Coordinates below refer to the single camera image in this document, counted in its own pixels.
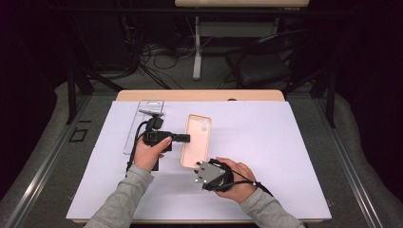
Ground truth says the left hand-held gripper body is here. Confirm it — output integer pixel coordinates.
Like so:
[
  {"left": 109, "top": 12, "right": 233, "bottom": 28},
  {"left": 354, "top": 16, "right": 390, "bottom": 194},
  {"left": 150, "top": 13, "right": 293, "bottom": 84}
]
[{"left": 138, "top": 108, "right": 175, "bottom": 147}]

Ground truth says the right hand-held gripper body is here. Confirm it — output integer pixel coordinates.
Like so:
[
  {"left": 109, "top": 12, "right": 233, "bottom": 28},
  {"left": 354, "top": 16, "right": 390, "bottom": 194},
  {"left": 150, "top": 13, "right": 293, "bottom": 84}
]
[{"left": 193, "top": 158, "right": 236, "bottom": 193}]

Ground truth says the beige phone case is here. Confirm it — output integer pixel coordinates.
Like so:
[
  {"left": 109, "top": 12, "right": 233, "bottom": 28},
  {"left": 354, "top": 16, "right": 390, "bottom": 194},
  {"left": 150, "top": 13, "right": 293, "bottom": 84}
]
[{"left": 180, "top": 113, "right": 213, "bottom": 169}]

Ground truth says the person's left hand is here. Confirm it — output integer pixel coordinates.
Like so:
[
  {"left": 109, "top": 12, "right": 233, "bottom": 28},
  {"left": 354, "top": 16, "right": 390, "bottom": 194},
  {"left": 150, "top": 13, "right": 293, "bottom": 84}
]
[{"left": 133, "top": 136, "right": 174, "bottom": 174}]

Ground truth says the person's right hand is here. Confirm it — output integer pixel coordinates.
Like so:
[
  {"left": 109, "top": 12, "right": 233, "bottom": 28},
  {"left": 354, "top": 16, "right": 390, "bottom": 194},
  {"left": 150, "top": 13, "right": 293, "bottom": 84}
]
[{"left": 210, "top": 156, "right": 258, "bottom": 204}]

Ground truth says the clear plastic packaging tray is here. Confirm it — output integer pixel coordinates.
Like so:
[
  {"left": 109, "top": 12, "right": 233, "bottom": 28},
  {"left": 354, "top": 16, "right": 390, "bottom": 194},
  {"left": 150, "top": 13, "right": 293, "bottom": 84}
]
[{"left": 123, "top": 99, "right": 166, "bottom": 156}]

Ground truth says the wooden table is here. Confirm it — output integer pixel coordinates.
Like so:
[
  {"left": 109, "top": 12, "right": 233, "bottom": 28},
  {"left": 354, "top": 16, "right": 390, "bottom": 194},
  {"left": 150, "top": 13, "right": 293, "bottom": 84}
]
[{"left": 71, "top": 89, "right": 333, "bottom": 225}]

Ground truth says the white board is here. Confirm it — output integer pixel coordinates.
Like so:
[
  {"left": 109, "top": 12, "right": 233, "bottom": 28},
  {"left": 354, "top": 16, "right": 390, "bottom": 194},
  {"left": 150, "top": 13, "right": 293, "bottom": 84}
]
[{"left": 66, "top": 100, "right": 333, "bottom": 221}]

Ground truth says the white desk leg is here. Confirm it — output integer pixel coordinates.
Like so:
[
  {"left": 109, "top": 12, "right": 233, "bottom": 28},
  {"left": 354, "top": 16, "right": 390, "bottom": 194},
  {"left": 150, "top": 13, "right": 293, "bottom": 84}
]
[{"left": 192, "top": 15, "right": 204, "bottom": 81}]

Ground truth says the black metal stand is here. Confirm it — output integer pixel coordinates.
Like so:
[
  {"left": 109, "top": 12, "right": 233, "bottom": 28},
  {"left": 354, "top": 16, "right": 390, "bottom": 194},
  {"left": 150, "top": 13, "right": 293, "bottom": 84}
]
[
  {"left": 65, "top": 66, "right": 125, "bottom": 125},
  {"left": 281, "top": 66, "right": 337, "bottom": 129}
]

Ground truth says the black chair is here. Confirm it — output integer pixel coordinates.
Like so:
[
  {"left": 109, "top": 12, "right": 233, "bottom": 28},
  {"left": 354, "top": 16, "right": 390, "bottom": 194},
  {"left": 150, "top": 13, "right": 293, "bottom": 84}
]
[{"left": 223, "top": 28, "right": 314, "bottom": 90}]

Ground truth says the white desk crossbeam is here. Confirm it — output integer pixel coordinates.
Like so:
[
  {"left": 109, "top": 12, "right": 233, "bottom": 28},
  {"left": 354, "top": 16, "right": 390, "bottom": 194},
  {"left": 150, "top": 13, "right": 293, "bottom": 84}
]
[{"left": 199, "top": 20, "right": 280, "bottom": 38}]

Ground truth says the beige desk top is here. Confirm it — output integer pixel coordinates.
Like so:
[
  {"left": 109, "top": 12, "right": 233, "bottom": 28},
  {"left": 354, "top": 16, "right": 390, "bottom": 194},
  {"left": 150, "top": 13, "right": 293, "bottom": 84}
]
[{"left": 174, "top": 0, "right": 312, "bottom": 9}]

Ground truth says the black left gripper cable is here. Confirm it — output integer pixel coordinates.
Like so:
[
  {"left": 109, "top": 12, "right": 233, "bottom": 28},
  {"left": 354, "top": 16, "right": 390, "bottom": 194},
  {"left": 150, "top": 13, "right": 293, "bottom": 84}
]
[{"left": 125, "top": 121, "right": 150, "bottom": 174}]

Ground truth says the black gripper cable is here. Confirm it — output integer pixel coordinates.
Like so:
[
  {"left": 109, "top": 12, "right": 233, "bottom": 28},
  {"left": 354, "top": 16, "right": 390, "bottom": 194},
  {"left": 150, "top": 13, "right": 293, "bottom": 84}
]
[
  {"left": 125, "top": 121, "right": 150, "bottom": 174},
  {"left": 218, "top": 167, "right": 274, "bottom": 198}
]

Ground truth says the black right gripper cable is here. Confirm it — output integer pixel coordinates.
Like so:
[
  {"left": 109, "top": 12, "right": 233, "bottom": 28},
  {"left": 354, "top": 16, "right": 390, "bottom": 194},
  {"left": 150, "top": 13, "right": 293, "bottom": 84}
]
[{"left": 218, "top": 167, "right": 274, "bottom": 198}]

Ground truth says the tangle of floor cables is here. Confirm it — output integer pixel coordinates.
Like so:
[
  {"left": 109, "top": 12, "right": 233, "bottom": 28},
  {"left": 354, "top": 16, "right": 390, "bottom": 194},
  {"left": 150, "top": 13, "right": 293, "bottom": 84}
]
[{"left": 135, "top": 36, "right": 198, "bottom": 90}]

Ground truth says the metal floor rail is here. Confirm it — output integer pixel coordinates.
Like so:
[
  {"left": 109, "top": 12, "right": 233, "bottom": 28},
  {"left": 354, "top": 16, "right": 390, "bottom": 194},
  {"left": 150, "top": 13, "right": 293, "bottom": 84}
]
[
  {"left": 313, "top": 98, "right": 386, "bottom": 228},
  {"left": 4, "top": 94, "right": 93, "bottom": 228}
]

